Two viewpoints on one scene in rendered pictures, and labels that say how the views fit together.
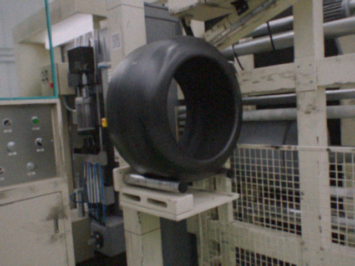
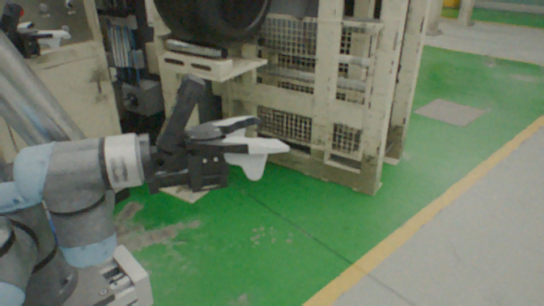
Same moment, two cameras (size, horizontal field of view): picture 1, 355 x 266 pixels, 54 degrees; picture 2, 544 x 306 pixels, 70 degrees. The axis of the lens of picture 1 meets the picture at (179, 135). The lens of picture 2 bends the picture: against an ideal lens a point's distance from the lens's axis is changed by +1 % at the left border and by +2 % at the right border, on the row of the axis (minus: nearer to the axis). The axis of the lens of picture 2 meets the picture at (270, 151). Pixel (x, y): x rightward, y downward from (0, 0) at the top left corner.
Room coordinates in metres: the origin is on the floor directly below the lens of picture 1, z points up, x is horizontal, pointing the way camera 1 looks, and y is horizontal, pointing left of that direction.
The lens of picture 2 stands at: (-0.44, 0.20, 1.32)
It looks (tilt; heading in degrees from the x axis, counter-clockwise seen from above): 28 degrees down; 347
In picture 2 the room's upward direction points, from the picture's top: straight up
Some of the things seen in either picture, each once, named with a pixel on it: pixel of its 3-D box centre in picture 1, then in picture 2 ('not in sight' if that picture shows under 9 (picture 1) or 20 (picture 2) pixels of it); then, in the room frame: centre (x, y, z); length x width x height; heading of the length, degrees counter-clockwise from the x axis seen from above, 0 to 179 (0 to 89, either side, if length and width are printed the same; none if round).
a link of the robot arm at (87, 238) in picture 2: not in sight; (86, 219); (0.09, 0.36, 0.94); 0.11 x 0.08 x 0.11; 3
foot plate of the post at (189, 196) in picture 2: not in sight; (190, 183); (1.63, 0.21, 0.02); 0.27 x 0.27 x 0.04; 44
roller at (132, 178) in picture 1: (153, 182); (195, 48); (1.36, 0.12, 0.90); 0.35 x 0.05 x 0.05; 44
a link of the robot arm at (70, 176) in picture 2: not in sight; (67, 171); (0.07, 0.36, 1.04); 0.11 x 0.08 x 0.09; 93
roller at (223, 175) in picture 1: (201, 170); (233, 37); (1.55, -0.09, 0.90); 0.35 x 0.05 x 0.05; 44
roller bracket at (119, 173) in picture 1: (151, 172); (187, 38); (1.59, 0.14, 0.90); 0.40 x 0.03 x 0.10; 134
